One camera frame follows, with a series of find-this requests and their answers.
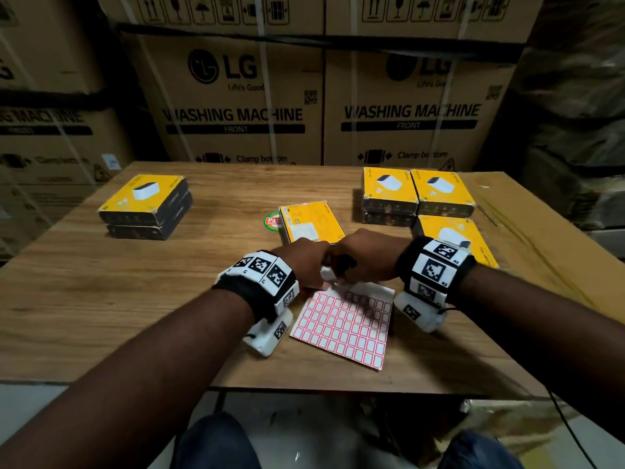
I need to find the person's left hand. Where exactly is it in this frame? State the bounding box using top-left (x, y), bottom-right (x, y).
top-left (271, 237), bottom-right (333, 294)

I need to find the person's right hand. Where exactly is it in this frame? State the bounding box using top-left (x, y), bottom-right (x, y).
top-left (324, 228), bottom-right (413, 284)

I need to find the yellow box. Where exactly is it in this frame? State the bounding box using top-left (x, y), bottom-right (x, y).
top-left (412, 214), bottom-right (500, 269)
top-left (362, 209), bottom-right (419, 228)
top-left (361, 166), bottom-right (420, 216)
top-left (278, 199), bottom-right (346, 246)
top-left (410, 169), bottom-right (477, 219)

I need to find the yellow box back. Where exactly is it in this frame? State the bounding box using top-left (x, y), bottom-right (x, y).
top-left (361, 166), bottom-right (420, 216)
top-left (410, 169), bottom-right (477, 219)

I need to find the sheet of red-bordered labels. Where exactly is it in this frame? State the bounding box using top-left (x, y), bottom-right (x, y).
top-left (289, 268), bottom-right (395, 372)

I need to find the group of yellow boxes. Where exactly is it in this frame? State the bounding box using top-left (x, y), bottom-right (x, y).
top-left (97, 174), bottom-right (194, 242)

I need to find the person's left forearm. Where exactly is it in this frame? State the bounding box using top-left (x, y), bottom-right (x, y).
top-left (0, 287), bottom-right (255, 469)

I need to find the person's right forearm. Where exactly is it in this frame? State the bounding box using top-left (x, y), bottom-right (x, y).
top-left (458, 266), bottom-right (625, 445)

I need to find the person's left leg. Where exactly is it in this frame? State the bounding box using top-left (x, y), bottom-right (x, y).
top-left (171, 412), bottom-right (262, 469)

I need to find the person's leg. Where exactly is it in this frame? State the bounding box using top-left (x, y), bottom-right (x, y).
top-left (437, 429), bottom-right (526, 469)
top-left (171, 412), bottom-right (262, 469)

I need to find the person's right leg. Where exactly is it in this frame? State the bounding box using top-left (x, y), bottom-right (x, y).
top-left (437, 429), bottom-right (526, 469)

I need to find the black wristband with marker tags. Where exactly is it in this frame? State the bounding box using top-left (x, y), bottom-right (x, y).
top-left (394, 235), bottom-right (477, 308)
top-left (212, 249), bottom-right (300, 323)

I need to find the stack of large printed cartons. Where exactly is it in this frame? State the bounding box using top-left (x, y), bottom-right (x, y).
top-left (0, 0), bottom-right (546, 259)

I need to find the flat brown cardboard sheet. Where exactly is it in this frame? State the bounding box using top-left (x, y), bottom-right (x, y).
top-left (461, 171), bottom-right (625, 323)

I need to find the black stretch wrap band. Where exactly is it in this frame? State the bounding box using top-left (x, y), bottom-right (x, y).
top-left (0, 90), bottom-right (137, 112)
top-left (115, 23), bottom-right (526, 62)

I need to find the plastic wrapped flat carton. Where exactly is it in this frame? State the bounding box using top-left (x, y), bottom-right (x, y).
top-left (461, 399), bottom-right (563, 453)

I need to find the plastic wrapped cardboard stack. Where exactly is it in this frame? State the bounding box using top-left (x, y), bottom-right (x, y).
top-left (476, 0), bottom-right (625, 259)

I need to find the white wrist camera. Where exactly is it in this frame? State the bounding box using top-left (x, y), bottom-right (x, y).
top-left (242, 307), bottom-right (295, 358)
top-left (393, 290), bottom-right (448, 334)

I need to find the black camera cable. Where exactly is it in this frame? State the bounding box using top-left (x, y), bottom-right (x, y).
top-left (437, 307), bottom-right (599, 469)

